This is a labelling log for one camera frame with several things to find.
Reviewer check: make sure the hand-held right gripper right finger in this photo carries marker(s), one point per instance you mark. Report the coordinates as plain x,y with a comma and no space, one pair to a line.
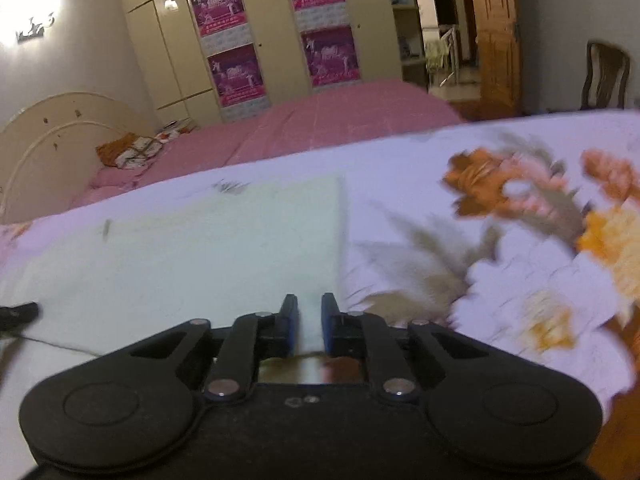
327,321

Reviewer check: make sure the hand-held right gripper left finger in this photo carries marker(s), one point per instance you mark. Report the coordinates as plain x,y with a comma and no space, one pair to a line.
290,321

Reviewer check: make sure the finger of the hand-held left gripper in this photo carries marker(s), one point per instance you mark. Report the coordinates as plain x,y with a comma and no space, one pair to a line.
20,312

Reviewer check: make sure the white cloth garment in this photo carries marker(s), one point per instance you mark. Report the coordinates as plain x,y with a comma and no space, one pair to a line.
200,250

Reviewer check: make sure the floral printed blanket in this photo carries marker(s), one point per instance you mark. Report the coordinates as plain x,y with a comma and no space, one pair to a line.
410,195

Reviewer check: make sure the cream arched headboard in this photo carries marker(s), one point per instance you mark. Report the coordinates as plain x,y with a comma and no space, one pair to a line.
50,150

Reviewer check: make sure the orange cloth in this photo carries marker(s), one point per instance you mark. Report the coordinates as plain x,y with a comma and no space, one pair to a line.
112,150

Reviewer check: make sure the orange and white pillows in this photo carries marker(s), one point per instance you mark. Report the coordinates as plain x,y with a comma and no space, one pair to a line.
140,152

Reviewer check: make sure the pink bedspread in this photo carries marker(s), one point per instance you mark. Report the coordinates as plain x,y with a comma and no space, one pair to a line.
325,120

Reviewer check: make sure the beige wardrobe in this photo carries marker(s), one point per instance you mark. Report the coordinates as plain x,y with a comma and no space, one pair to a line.
270,35

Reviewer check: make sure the open white shelf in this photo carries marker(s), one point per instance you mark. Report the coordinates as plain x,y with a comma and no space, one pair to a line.
407,20

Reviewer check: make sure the wooden door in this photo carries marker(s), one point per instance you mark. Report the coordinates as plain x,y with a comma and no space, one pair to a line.
495,35

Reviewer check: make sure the dark wooden chair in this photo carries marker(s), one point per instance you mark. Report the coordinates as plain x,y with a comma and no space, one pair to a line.
591,62

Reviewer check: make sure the wall lamp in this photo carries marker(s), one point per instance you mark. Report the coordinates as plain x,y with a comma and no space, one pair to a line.
35,27

